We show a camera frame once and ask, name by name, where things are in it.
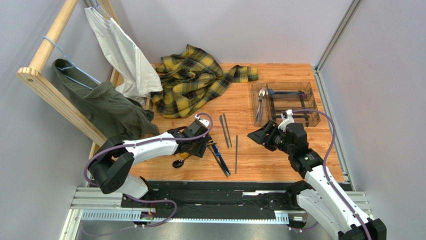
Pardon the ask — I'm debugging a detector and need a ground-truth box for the dark grey metal knife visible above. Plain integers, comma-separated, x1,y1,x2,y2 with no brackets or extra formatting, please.
207,146,228,178

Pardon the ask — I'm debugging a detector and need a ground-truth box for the yellow plaid shirt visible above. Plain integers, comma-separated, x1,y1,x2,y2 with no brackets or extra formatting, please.
151,44,259,119

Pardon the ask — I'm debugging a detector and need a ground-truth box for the clear plastic utensil organizer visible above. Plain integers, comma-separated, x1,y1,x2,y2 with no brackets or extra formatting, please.
251,82,318,127

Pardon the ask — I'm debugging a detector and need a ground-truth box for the blue-grey plastic spoon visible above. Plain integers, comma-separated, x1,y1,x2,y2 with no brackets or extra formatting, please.
269,94,306,101

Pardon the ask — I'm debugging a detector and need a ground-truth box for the white hanging garment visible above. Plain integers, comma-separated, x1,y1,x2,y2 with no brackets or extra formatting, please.
84,7,163,105

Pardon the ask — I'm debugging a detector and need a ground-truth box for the wooden clothes rack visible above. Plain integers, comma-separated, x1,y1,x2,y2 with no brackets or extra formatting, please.
16,0,155,164

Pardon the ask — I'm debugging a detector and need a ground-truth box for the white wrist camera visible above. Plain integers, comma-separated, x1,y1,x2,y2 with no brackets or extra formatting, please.
194,115,211,129
278,109,295,132

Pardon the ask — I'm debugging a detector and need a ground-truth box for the yellow plastic spoon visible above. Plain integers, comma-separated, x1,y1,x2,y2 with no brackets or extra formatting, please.
178,152,190,159

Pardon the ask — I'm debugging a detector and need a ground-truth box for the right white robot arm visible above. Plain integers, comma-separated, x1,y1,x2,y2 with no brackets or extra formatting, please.
247,120,387,240

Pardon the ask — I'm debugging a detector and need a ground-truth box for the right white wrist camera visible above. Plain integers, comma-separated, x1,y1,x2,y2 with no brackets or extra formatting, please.
278,109,295,132

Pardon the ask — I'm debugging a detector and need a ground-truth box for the black metal spoon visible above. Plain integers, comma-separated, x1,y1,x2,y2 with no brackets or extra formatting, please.
172,155,191,169

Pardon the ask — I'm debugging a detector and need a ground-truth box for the blue metal knife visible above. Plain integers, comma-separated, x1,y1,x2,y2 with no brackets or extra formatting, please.
211,144,231,176

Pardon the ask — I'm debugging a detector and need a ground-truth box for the silver spoon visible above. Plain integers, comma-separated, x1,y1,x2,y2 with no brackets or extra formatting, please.
261,87,267,121

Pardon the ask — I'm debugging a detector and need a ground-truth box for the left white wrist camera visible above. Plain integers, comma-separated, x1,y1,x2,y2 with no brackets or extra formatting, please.
194,115,211,129

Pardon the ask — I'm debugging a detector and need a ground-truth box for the grey plastic knife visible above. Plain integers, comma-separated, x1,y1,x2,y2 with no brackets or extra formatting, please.
234,135,239,174

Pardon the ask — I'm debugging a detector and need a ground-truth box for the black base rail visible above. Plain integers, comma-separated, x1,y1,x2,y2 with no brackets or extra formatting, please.
71,179,320,231

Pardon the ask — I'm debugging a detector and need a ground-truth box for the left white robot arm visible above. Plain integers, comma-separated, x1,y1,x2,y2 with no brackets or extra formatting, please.
84,117,213,199

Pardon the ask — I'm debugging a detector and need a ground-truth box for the silver fork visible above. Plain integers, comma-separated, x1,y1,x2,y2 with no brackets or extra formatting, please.
255,87,265,122

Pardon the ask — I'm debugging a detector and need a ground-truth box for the light blue hanger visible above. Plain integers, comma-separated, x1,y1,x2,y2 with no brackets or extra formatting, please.
42,36,101,91

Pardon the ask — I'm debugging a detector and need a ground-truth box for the olive green garment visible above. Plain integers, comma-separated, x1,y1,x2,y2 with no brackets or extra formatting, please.
51,58,160,140

